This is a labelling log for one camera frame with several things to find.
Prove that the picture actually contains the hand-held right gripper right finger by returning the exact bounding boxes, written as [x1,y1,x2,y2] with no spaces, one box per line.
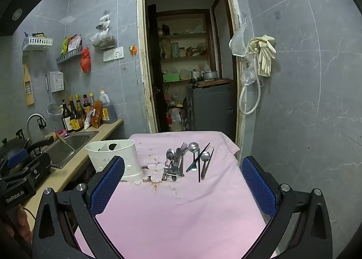
[242,156,333,259]

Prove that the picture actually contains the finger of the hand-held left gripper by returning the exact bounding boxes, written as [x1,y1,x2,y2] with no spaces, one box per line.
[0,148,29,175]
[0,153,52,184]

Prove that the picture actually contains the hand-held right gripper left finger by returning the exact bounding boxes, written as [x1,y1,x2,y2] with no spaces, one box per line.
[32,156,125,259]

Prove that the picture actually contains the white plastic cutlery holder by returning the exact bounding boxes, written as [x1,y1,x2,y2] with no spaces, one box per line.
[85,139,145,182]

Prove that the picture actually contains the metal chopstick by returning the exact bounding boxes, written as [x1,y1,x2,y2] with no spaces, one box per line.
[202,148,215,179]

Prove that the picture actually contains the metal spoon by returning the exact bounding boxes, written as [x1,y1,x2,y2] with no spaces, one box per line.
[162,149,175,182]
[200,151,211,179]
[188,142,200,173]

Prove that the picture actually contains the metal fork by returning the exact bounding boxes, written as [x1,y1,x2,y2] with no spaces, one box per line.
[171,147,184,177]
[170,142,188,182]

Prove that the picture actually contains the person's left hand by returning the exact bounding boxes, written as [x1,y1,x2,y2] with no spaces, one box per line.
[5,206,34,244]

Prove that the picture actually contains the black wok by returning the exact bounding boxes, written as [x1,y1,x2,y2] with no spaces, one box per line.
[0,137,55,169]

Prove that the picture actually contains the chrome faucet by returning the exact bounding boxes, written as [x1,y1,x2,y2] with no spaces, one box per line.
[26,113,47,146]

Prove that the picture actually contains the steel sink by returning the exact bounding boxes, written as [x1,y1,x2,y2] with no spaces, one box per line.
[42,131,99,169]

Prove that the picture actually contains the dark pump sauce bottle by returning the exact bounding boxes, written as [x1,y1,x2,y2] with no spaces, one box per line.
[62,100,72,132]

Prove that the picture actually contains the yellow-label sauce bottle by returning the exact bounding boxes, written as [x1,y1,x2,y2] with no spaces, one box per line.
[69,97,84,132]

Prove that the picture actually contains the metal strainer ladle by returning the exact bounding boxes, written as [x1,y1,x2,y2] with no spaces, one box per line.
[45,75,61,116]

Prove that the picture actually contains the wooden grater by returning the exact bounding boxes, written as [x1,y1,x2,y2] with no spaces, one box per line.
[23,62,35,106]

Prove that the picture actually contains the orange-brown seasoning packet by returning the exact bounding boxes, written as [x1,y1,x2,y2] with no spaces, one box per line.
[91,101,103,129]

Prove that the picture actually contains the large brown oil jug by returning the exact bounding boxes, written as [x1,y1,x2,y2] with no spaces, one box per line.
[99,90,117,124]

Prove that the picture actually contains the pink floral tablecloth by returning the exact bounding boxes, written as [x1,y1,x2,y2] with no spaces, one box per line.
[74,131,279,259]

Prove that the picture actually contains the grey cabinet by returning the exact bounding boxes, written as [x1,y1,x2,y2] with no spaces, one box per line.
[188,82,236,141]

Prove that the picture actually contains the plastic bag with red print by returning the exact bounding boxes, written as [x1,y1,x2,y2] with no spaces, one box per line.
[167,108,183,132]

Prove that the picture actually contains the crumpled clear plastic bag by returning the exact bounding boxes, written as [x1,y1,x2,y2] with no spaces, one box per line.
[240,64,256,86]

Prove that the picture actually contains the wooden cutting board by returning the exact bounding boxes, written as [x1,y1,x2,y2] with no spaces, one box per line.
[195,78,234,87]

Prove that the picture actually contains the red snack packet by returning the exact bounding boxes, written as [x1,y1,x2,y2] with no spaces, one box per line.
[67,34,82,51]

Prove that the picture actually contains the dark wooden door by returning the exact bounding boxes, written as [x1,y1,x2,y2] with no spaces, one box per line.
[147,4,159,133]

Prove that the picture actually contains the cream rubber gloves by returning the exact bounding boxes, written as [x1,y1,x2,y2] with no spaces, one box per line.
[249,35,276,76]

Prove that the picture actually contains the clear bag of dried goods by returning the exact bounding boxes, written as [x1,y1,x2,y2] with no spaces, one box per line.
[90,11,116,49]

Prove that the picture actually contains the white mesh bag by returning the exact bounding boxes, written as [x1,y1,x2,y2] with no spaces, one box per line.
[229,17,248,57]

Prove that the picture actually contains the black range hood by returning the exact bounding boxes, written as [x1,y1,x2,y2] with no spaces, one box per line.
[0,0,47,36]

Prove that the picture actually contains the wooden shelving unit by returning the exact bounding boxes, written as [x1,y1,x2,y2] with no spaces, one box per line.
[157,9,215,84]

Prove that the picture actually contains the white wall box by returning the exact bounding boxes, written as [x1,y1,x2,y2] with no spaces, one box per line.
[49,71,64,92]

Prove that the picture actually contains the white hose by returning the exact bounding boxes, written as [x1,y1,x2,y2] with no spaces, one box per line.
[239,47,261,115]

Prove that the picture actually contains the grey wall shelf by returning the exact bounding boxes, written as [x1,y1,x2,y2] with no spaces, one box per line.
[56,45,83,64]

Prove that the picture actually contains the white wall basket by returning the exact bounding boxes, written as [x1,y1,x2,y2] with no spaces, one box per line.
[23,37,54,51]

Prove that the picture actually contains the white door frame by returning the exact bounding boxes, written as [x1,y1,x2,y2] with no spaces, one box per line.
[137,0,244,146]

